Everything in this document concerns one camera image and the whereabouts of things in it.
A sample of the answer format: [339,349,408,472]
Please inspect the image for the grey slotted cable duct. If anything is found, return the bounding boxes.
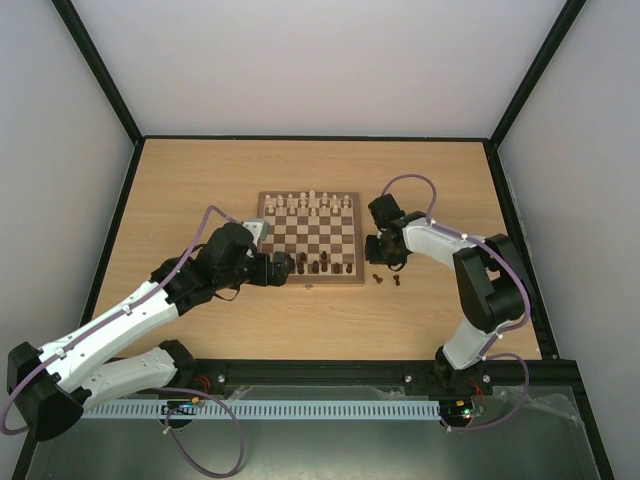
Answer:
[83,399,441,421]

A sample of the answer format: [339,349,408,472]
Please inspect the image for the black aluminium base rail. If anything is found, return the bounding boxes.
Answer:
[171,359,492,398]

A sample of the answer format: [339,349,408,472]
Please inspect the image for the wooden chess board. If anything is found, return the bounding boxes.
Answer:
[257,190,365,287]

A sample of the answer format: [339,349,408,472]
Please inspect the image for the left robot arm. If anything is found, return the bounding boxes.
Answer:
[7,219,295,441]

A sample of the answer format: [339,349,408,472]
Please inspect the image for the purple cable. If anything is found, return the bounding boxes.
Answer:
[0,205,246,476]
[382,173,532,434]

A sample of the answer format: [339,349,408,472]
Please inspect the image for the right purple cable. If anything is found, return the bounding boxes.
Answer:
[382,173,532,434]

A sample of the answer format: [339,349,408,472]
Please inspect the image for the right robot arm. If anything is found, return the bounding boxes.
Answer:
[365,194,532,394]

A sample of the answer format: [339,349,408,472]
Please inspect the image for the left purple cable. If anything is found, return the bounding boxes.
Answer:
[0,205,246,476]

